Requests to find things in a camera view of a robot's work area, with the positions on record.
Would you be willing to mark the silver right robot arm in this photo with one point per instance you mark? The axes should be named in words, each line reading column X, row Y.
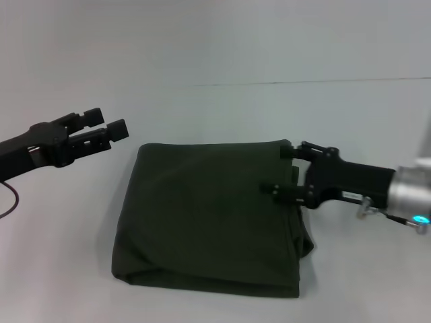
column 410, row 188

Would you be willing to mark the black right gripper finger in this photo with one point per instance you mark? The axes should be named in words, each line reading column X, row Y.
column 303, row 152
column 286, row 192

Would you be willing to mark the silver right wrist straight plug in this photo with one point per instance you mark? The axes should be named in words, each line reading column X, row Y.
column 417, row 225

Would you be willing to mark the silver right wrist elbow connector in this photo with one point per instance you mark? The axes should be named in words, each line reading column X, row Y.
column 365, row 208

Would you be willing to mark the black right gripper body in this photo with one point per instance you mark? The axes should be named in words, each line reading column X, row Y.
column 347, row 181

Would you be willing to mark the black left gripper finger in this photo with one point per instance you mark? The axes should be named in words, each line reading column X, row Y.
column 84, row 119
column 101, row 138

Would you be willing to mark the dark green FREE T-shirt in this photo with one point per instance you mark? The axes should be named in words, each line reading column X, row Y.
column 208, row 215

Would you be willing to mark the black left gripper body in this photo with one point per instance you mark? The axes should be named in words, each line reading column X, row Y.
column 30, row 148

